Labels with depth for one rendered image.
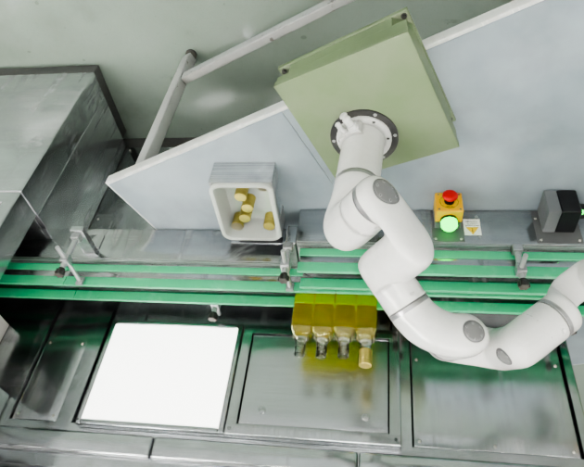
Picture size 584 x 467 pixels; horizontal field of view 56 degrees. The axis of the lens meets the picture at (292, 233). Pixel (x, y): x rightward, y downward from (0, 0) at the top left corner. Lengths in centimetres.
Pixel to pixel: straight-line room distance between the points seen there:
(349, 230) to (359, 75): 34
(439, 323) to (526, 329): 17
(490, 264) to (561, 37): 57
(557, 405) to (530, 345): 58
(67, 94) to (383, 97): 135
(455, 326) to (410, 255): 15
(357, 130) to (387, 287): 37
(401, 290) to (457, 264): 47
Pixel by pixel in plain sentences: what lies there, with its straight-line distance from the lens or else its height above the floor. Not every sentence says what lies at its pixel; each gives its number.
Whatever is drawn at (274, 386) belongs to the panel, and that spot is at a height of 118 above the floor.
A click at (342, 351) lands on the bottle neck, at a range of 146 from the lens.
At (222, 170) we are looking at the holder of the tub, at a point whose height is 78.
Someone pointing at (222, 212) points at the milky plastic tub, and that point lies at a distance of 155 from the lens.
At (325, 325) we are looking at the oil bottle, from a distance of 149.
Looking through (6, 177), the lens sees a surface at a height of 69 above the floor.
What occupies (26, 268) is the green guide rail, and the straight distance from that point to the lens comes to 190.
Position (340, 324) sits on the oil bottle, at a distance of 149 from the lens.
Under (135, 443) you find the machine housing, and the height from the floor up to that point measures 136.
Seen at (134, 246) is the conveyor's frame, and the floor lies 83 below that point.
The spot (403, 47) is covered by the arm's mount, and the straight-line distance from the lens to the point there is 115.
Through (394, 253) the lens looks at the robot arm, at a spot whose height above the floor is 122.
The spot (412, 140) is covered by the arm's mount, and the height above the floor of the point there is 85.
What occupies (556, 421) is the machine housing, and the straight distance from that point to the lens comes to 165.
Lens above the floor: 184
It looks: 40 degrees down
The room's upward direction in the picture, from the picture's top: 172 degrees counter-clockwise
